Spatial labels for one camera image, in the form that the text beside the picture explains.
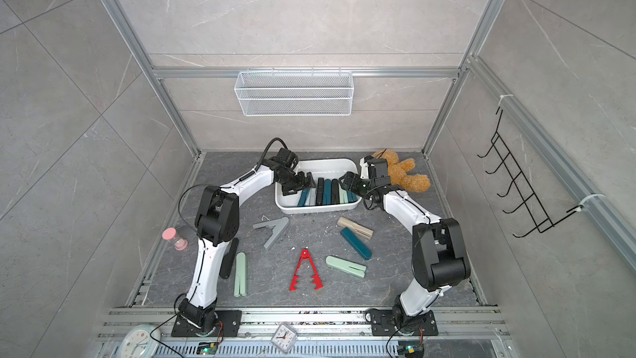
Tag dark teal pliers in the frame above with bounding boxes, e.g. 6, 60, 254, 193
347, 192, 358, 203

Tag light green pliers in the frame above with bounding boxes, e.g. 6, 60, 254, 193
234, 252, 247, 297
326, 256, 367, 278
340, 190, 349, 204

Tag grey pliers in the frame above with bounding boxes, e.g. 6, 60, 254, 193
253, 216, 290, 250
308, 188, 316, 207

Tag beige wooden pliers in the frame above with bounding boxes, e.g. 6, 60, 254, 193
337, 217, 374, 240

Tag dark teal pliers floor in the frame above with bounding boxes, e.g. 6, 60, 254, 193
341, 228, 372, 260

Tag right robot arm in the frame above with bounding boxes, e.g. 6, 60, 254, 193
339, 156, 470, 334

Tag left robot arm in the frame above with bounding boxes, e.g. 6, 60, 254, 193
178, 147, 311, 336

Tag white storage box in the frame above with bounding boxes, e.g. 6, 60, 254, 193
275, 158, 362, 215

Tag red open pliers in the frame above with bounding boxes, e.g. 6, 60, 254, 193
288, 249, 324, 292

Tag brown teddy bear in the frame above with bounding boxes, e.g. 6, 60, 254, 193
372, 149, 431, 192

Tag pink sand timer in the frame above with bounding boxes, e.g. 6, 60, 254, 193
162, 227, 188, 251

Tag small square clock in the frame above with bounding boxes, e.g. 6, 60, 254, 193
271, 323, 298, 353

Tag round white clock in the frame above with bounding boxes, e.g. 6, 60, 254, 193
117, 324, 161, 358

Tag black corrugated cable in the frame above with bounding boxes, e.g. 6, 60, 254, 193
250, 138, 289, 172

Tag white wire mesh basket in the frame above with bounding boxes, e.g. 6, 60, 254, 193
235, 71, 354, 117

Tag black wall hook rack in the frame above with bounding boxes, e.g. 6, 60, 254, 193
477, 107, 585, 239

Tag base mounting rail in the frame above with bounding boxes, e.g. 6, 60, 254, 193
96, 307, 518, 357

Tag aluminium frame rail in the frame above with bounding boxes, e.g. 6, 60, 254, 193
100, 0, 200, 157

